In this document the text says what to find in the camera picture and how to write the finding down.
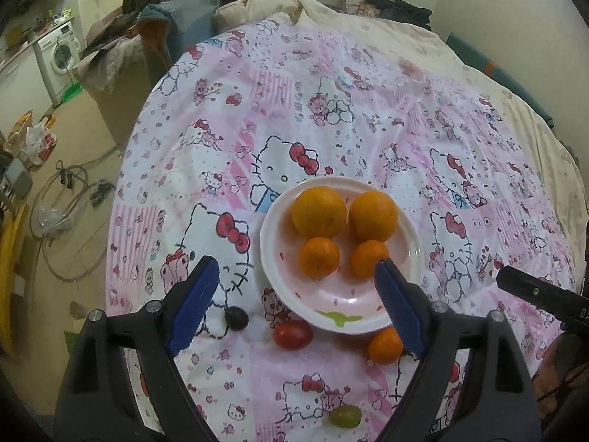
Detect pink Hello Kitty bedsheet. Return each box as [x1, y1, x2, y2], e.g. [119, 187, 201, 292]
[107, 14, 583, 441]

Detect large orange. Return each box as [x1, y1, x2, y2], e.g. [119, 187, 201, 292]
[290, 186, 348, 238]
[348, 190, 398, 242]

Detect white red plastic bag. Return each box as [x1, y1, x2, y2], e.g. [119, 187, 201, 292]
[24, 116, 57, 166]

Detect yellow plastic object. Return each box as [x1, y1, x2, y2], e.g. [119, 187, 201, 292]
[0, 204, 29, 357]

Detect pile of clothes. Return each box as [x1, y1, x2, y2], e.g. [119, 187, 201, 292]
[74, 0, 237, 94]

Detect green grape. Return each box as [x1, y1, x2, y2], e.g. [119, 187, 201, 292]
[328, 405, 362, 429]

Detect red cherry tomato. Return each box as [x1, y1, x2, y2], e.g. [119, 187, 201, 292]
[274, 320, 314, 351]

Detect small tangerine off plate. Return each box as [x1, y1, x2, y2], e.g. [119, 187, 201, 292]
[367, 326, 404, 365]

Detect white pink strawberry plate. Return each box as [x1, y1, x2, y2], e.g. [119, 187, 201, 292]
[258, 175, 423, 336]

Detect dark clothes at headboard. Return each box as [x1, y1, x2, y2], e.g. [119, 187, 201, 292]
[343, 0, 432, 31]

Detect small tangerine left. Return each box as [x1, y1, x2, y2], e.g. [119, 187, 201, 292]
[297, 236, 341, 280]

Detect large orange right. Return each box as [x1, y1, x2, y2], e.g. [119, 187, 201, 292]
[348, 190, 398, 242]

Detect small tangerine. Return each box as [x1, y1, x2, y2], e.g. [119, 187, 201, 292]
[349, 239, 389, 280]
[297, 236, 341, 280]

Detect grey cable on floor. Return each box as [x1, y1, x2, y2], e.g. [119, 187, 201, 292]
[28, 144, 123, 285]

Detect small tangerine right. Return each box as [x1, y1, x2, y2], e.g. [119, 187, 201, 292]
[349, 239, 389, 280]

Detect dark purple grape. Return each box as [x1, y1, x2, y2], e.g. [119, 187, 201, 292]
[225, 306, 250, 331]

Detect large orange left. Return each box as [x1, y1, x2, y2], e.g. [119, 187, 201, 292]
[290, 186, 348, 238]

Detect white washing machine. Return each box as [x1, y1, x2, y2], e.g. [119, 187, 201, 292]
[33, 19, 82, 108]

